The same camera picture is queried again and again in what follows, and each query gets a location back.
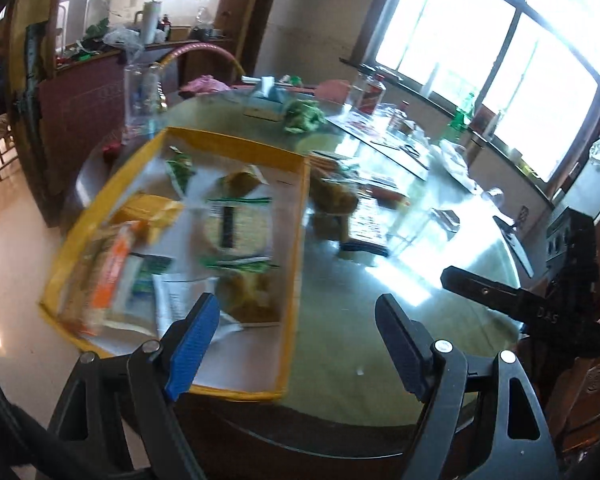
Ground gold foil snack brick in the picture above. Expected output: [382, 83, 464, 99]
[109, 193, 184, 244]

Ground white tumbler with straw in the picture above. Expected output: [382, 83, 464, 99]
[134, 0, 161, 46]

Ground red white liquor bottle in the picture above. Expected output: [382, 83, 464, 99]
[355, 73, 386, 115]

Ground printed paper placemat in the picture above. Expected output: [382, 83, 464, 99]
[326, 110, 429, 181]

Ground dark wooden sideboard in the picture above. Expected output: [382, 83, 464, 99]
[38, 39, 237, 195]

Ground blue Hokkaido cracker pack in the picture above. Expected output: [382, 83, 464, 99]
[339, 197, 389, 257]

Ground silver foil sachet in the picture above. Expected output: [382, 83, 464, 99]
[152, 273, 216, 338]

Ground green crumpled plastic bag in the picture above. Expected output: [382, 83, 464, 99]
[284, 100, 326, 134]

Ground green triangular snack pack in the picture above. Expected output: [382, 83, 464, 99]
[166, 145, 196, 198]

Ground yellow rimmed white tray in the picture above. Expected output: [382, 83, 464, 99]
[40, 127, 310, 401]

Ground green plastic bottle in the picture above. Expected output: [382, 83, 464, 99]
[443, 91, 476, 142]

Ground round cracker green wrapper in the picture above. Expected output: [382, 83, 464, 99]
[196, 197, 273, 269]

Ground pink hula hoop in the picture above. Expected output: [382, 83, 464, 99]
[157, 40, 247, 82]

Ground blue white tissue box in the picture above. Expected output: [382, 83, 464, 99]
[242, 76, 291, 122]

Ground blue green leaf snack pouch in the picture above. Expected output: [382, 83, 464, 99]
[132, 252, 173, 297]

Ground orange cracker pack front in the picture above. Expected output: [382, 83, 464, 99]
[59, 220, 145, 335]

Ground clear glass jar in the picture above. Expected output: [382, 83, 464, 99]
[123, 63, 168, 140]

